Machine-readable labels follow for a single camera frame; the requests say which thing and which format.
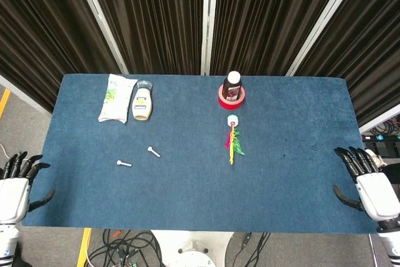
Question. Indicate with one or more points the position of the right black-fingered white robot hand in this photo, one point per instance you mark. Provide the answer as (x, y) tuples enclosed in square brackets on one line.
[(376, 195)]

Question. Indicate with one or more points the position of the left black-fingered white robot hand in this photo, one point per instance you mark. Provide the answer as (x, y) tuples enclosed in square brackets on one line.
[(12, 195)]

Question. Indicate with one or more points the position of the silver metal bolt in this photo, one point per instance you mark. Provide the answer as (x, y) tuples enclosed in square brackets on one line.
[(153, 152), (124, 164)]

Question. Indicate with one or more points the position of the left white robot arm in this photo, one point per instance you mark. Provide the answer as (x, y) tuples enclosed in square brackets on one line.
[(7, 242)]

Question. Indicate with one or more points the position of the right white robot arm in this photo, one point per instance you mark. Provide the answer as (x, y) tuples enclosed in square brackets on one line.
[(390, 242)]

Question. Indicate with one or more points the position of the yellow floor tape strip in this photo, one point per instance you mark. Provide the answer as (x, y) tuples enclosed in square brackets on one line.
[(4, 102), (83, 248)]

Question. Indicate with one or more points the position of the white plastic food pouch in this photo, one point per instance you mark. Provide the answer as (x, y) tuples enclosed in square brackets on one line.
[(115, 98)]

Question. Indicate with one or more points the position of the dark brown pleated curtain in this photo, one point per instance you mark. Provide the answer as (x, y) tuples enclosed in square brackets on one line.
[(368, 45), (40, 29), (150, 17), (265, 17)]

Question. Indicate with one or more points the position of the cream mayonnaise squeeze bottle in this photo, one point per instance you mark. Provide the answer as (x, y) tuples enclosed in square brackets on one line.
[(142, 104)]

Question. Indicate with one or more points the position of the colourful feather shuttlecock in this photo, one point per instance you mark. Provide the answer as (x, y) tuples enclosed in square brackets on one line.
[(232, 120)]

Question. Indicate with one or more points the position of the red tape roll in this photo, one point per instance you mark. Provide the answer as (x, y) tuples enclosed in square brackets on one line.
[(229, 106)]

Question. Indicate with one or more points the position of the dark grape juice bottle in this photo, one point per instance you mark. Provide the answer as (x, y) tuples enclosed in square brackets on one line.
[(232, 87)]

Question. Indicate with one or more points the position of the blue fabric table mat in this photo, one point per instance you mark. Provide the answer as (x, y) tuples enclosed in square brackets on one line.
[(193, 185)]

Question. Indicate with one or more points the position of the white screen frame post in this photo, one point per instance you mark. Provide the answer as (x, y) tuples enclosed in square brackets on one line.
[(100, 20), (325, 23), (209, 20)]

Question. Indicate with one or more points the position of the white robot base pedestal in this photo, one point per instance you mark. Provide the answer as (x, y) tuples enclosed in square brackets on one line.
[(190, 248)]

